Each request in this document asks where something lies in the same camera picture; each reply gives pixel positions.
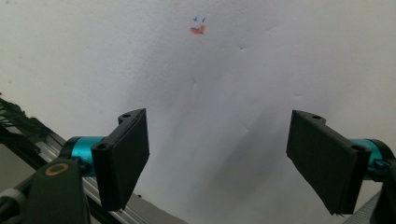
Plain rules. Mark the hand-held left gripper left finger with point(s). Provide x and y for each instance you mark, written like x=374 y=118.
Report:
x=123 y=155

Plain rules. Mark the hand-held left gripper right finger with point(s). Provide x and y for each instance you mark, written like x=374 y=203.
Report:
x=323 y=155

